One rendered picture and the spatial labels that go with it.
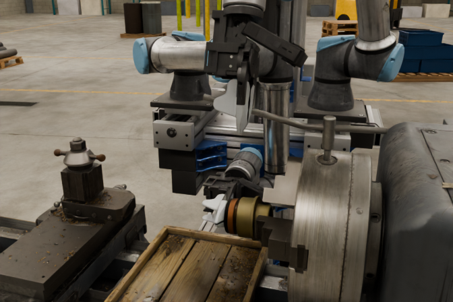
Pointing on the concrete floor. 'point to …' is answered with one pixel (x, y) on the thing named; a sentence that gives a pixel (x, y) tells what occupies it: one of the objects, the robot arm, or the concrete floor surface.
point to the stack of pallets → (329, 28)
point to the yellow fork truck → (346, 4)
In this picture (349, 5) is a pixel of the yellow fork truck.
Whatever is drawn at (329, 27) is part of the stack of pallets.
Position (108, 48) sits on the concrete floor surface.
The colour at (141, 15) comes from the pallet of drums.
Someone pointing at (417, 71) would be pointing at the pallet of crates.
